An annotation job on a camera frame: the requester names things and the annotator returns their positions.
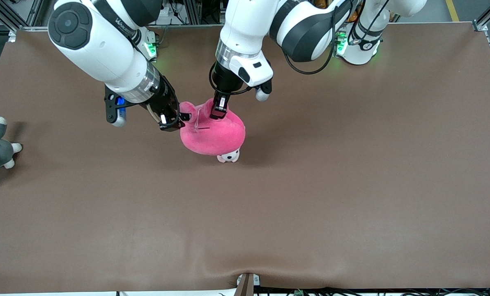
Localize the hot pink plush toy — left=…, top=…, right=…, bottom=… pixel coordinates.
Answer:
left=178, top=99, right=246, bottom=156

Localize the pale pink plush dog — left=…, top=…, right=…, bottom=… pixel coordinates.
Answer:
left=217, top=149, right=240, bottom=163

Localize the white power strip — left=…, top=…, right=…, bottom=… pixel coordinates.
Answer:
left=156, top=0, right=180, bottom=26

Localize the brown table cover mat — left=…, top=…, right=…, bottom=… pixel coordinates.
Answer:
left=0, top=23, right=490, bottom=294

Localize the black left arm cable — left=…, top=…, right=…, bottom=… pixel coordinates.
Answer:
left=283, top=0, right=390, bottom=76

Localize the brown camera mount post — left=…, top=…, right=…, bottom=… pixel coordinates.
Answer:
left=234, top=273, right=261, bottom=296

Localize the aluminium frame post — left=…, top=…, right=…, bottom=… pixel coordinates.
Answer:
left=472, top=0, right=490, bottom=32
left=0, top=0, right=50, bottom=32

